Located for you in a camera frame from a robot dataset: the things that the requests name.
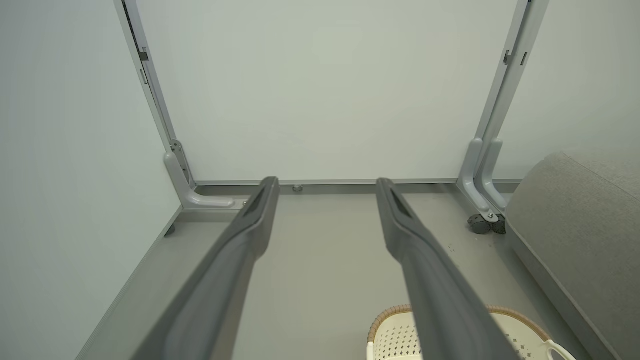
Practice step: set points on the grey fabric sofa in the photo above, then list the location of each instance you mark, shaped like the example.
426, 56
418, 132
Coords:
575, 235

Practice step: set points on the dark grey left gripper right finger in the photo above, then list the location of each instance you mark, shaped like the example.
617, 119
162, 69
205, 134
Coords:
435, 295

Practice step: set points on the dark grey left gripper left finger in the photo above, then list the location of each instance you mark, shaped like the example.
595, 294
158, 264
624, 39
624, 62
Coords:
215, 285

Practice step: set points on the cream perforated laundry basket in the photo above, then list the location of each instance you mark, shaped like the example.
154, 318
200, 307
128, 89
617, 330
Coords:
395, 340

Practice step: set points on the black caster wheel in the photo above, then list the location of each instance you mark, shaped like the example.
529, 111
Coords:
482, 226

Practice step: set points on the small grey round floor glide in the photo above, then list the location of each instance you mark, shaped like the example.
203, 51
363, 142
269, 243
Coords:
297, 188

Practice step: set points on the wide white partition panel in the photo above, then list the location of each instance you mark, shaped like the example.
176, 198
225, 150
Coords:
325, 90

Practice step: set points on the grey curved partition foot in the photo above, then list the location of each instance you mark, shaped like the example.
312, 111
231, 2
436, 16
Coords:
469, 185
192, 197
491, 175

